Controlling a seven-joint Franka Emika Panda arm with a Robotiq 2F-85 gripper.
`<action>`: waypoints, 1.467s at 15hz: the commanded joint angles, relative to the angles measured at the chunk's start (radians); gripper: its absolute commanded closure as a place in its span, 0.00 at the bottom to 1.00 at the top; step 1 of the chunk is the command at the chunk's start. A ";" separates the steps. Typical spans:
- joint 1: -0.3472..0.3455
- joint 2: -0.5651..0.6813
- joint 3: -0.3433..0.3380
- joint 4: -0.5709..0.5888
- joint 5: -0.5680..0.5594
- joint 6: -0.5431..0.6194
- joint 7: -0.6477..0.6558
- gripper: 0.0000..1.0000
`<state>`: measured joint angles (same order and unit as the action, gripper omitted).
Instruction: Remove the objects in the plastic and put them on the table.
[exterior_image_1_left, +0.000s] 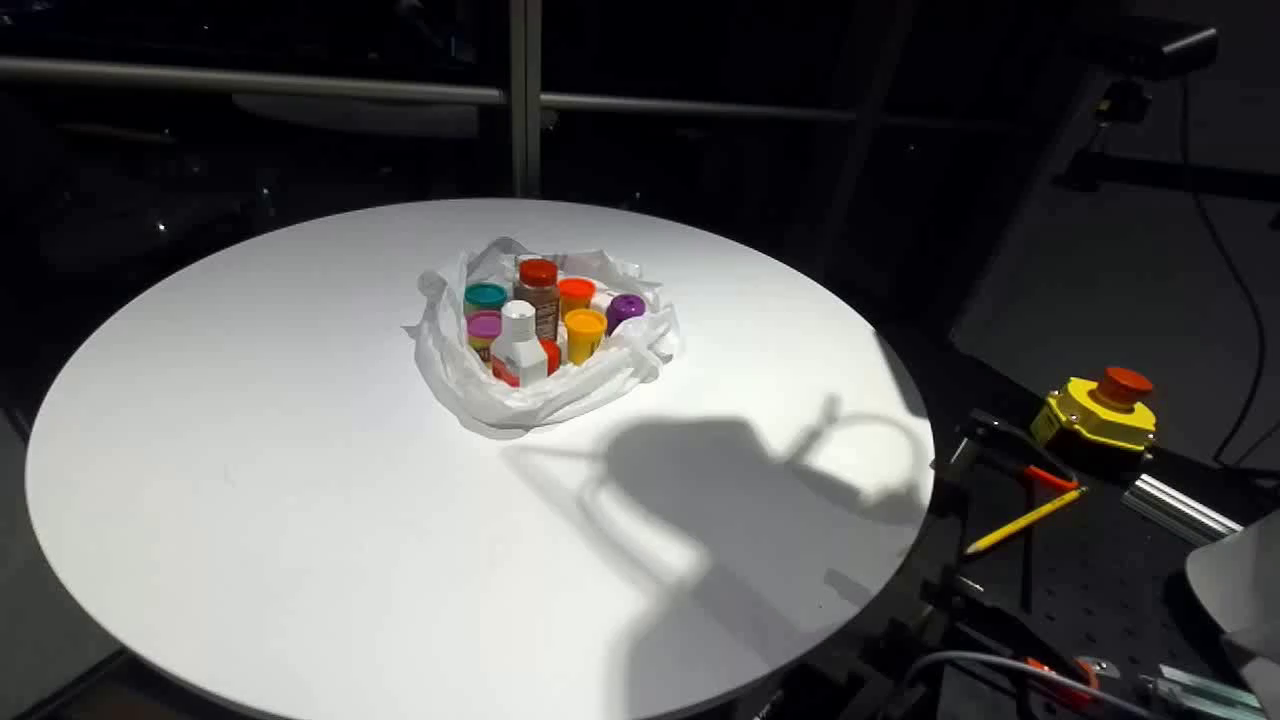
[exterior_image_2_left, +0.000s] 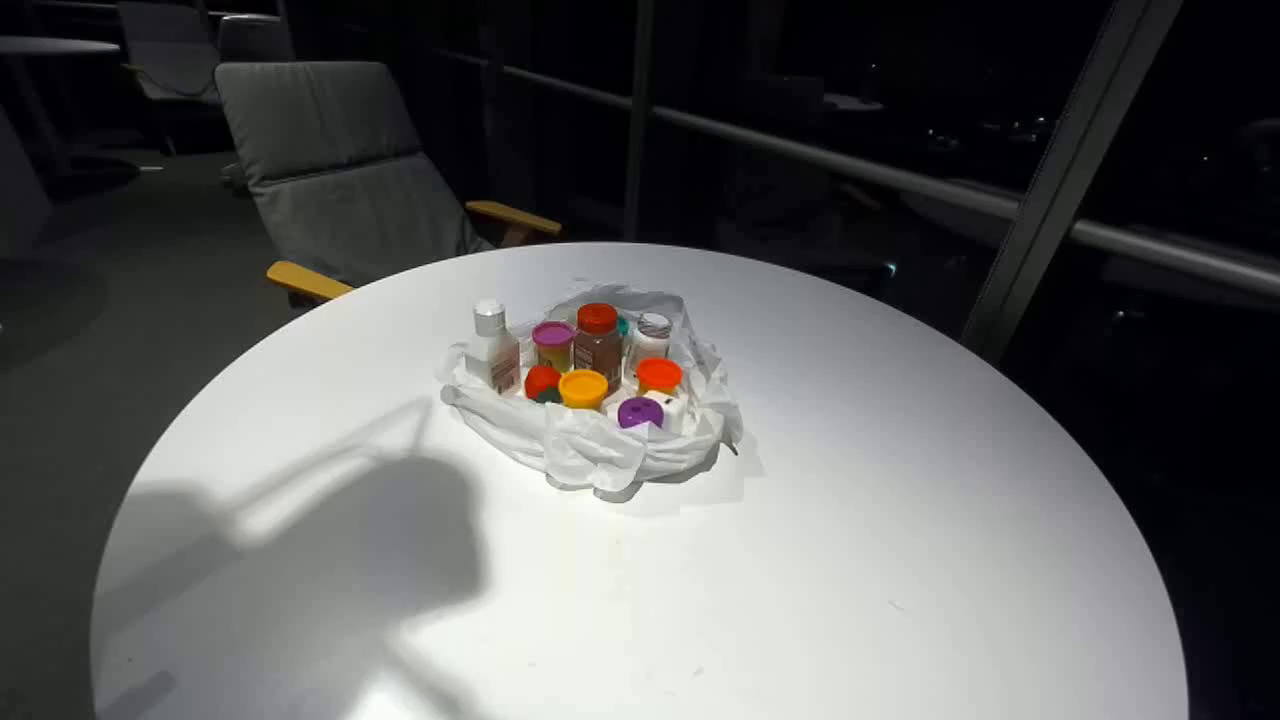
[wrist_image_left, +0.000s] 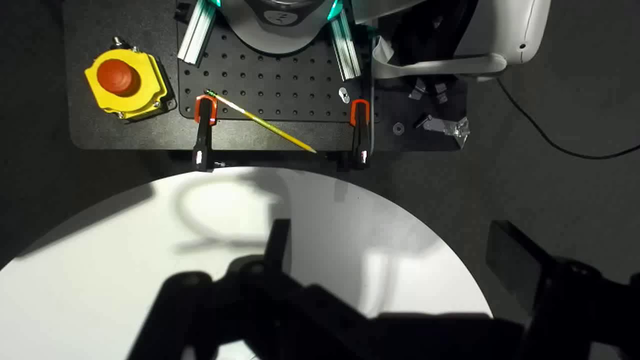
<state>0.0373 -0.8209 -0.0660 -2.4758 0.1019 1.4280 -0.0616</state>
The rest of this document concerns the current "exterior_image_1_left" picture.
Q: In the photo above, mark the round white pill bottle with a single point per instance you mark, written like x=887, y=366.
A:
x=519, y=318

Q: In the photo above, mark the red-lid spice bottle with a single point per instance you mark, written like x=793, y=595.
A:
x=539, y=272

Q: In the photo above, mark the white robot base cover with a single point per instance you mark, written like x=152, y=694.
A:
x=1242, y=585

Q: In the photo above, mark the yellow-lid dough tub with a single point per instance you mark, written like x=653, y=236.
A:
x=585, y=330

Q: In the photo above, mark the teal-lid dough tub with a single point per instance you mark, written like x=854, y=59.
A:
x=484, y=293

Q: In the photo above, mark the translucent white plastic bag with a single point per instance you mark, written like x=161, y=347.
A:
x=452, y=380

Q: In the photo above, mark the yellow pencil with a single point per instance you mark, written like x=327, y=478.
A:
x=1027, y=523

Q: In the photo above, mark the yellow emergency stop button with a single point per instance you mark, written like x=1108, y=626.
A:
x=1096, y=410

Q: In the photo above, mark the aluminium profile bar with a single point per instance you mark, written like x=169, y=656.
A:
x=1180, y=505

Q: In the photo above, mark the grey horizontal window rail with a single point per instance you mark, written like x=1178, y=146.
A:
x=264, y=86

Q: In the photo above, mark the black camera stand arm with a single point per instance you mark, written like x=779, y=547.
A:
x=1174, y=176

